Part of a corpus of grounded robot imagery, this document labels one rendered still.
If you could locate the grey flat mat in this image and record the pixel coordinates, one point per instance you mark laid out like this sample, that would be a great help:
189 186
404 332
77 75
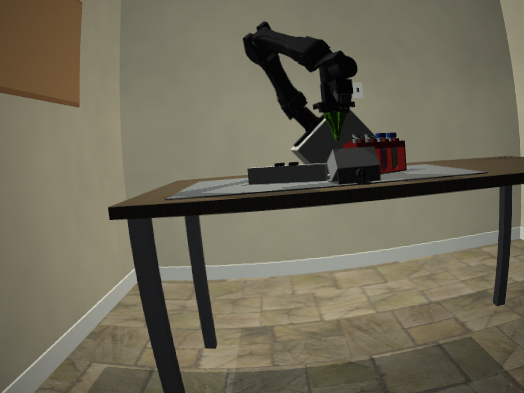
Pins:
241 185

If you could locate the red tube rack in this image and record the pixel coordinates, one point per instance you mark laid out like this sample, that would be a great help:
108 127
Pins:
401 153

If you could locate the grey control panel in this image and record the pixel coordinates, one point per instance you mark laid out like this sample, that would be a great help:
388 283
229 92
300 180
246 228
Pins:
353 165

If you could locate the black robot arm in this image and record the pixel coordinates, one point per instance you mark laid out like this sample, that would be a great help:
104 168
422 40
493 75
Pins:
309 51

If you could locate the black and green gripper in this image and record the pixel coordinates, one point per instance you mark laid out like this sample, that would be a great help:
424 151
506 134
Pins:
336 112

